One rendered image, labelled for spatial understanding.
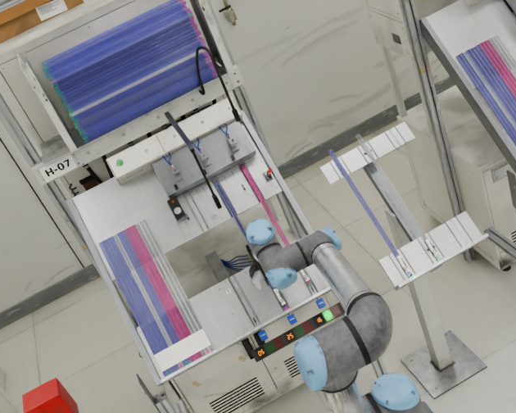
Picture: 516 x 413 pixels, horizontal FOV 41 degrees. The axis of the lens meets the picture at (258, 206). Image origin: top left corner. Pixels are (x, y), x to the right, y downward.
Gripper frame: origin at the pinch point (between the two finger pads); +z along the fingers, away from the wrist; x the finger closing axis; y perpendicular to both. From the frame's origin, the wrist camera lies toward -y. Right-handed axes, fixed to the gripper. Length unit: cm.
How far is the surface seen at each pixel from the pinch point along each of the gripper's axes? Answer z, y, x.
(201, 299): 12.6, -8.9, -23.4
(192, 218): 5.9, -34.3, -12.9
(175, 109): -14, -64, -1
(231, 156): -3.7, -43.5, 8.6
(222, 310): 14.4, -2.3, -19.0
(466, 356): 81, 39, 59
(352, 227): 137, -58, 64
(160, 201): 3.1, -44.8, -19.8
